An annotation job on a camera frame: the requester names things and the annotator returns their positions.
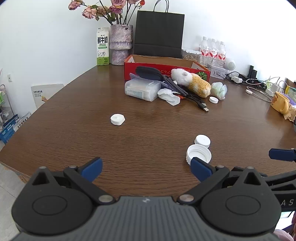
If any red cardboard box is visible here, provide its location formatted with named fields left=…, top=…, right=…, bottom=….
left=124, top=55, right=211, bottom=82

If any clear red label water bottle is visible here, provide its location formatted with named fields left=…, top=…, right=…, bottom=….
left=209, top=38, right=219, bottom=67
left=217, top=41, right=227, bottom=67
left=199, top=36, right=210, bottom=66

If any yellow mug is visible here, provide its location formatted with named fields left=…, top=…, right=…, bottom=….
left=270, top=91, right=290, bottom=114

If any white tissue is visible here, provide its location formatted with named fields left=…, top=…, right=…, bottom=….
left=157, top=88, right=181, bottom=106

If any black paper bag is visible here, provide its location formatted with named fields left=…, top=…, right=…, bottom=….
left=134, top=0, right=185, bottom=59

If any white yellow plush toy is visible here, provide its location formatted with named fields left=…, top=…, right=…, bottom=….
left=171, top=68, right=211, bottom=98

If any translucent plastic box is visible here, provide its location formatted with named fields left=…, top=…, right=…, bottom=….
left=124, top=77, right=162, bottom=102

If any black plug cable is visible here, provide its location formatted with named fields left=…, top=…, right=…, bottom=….
left=183, top=91, right=210, bottom=113

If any purple white vase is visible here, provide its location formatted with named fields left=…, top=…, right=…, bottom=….
left=109, top=24, right=134, bottom=66

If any blue printed carton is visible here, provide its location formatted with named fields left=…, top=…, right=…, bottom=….
left=0, top=113, right=20, bottom=144

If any white green milk carton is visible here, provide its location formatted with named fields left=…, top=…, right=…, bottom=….
left=96, top=27, right=110, bottom=66

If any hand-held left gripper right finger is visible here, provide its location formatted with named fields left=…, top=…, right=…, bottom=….
left=177, top=157, right=270, bottom=205

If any metal wire rack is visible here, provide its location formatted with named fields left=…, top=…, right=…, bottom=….
left=0, top=85, right=14, bottom=130

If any grey braided cable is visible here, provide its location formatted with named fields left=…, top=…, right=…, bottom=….
left=163, top=75, right=189, bottom=95

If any white leaning board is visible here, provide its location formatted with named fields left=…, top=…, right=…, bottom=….
left=31, top=84, right=65, bottom=109

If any clear lidded food container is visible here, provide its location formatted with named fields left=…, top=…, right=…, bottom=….
left=182, top=49, right=200, bottom=62

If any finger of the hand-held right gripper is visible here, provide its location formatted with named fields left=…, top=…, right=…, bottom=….
left=260, top=170, right=296, bottom=186
left=269, top=148, right=296, bottom=162

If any white cable with round puck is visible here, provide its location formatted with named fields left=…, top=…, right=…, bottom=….
left=245, top=87, right=273, bottom=102

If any dark blue zip case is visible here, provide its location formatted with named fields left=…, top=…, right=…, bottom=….
left=135, top=66, right=162, bottom=81

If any white printed tin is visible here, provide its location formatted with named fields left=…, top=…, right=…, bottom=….
left=211, top=65, right=226, bottom=79

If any dried pink rose bouquet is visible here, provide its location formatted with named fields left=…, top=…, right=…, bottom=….
left=68, top=0, right=146, bottom=26

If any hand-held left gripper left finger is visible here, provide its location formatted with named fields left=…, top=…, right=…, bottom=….
left=27, top=157, right=116, bottom=205

